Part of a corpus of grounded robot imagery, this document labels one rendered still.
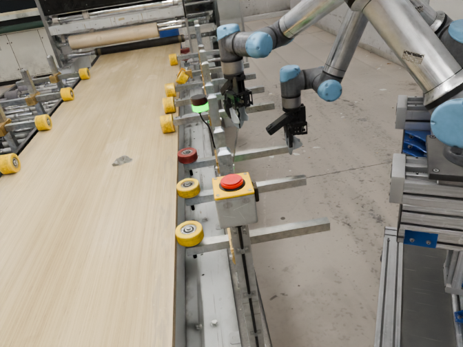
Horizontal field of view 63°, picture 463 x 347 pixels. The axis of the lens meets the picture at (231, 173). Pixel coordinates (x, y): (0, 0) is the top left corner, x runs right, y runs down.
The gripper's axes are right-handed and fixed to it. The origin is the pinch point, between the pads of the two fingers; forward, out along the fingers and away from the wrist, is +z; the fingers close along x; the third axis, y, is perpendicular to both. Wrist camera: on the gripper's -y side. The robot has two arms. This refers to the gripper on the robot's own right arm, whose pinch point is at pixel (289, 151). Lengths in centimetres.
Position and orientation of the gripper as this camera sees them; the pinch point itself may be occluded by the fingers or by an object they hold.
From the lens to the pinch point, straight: 159.0
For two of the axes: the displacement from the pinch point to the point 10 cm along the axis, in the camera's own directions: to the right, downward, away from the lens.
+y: 9.8, -1.7, 0.3
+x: -1.1, -5.0, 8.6
